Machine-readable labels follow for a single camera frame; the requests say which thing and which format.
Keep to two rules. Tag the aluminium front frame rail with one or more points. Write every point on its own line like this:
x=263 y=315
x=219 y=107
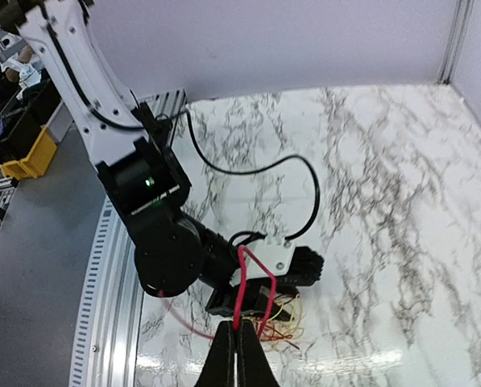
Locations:
x=107 y=333

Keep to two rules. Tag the right aluminium corner post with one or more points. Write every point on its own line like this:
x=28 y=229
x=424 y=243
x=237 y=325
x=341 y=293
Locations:
x=458 y=29

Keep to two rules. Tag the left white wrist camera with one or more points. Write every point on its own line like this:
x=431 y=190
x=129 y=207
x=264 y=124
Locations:
x=289 y=264

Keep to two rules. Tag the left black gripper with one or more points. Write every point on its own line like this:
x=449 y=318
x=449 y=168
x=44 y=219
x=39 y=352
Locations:
x=221 y=260

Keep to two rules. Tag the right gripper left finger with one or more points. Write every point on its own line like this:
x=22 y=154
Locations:
x=218 y=369

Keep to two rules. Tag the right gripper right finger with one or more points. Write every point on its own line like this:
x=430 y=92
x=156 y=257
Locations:
x=253 y=367

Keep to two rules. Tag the yellow background bin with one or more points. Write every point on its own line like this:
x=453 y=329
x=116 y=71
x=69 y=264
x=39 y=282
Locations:
x=37 y=161

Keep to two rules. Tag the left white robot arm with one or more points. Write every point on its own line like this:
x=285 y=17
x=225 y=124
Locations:
x=128 y=146

